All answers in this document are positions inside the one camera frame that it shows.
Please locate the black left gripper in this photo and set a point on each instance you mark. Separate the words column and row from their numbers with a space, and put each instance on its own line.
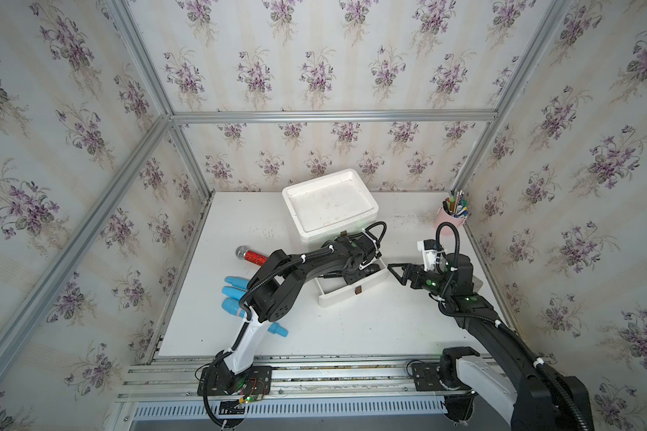
column 351, row 280

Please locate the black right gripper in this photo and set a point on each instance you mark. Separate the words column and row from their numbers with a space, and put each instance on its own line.
column 408, row 267

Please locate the white bottom drawer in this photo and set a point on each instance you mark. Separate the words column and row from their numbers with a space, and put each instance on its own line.
column 335, row 290

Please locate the blue toy microphone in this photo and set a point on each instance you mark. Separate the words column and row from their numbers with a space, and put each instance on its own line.
column 231, row 306
column 233, row 292
column 240, row 283

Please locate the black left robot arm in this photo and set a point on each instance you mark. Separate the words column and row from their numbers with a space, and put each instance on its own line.
column 272, row 292

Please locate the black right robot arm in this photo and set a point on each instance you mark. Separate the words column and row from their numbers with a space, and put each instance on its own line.
column 529, row 394

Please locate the white plastic drawer cabinet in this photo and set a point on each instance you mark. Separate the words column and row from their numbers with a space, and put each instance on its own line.
column 320, row 209

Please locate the pink metal pen bucket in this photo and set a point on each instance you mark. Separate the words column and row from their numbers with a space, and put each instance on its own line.
column 444, row 216

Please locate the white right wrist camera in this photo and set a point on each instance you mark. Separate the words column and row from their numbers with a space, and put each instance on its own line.
column 432, row 254

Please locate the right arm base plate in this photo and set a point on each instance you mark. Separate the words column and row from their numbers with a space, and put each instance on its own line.
column 431, row 376

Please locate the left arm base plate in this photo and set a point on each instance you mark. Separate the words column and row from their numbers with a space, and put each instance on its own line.
column 215, row 381

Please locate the aluminium mounting rail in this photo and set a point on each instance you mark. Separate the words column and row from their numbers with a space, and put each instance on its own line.
column 177, row 378

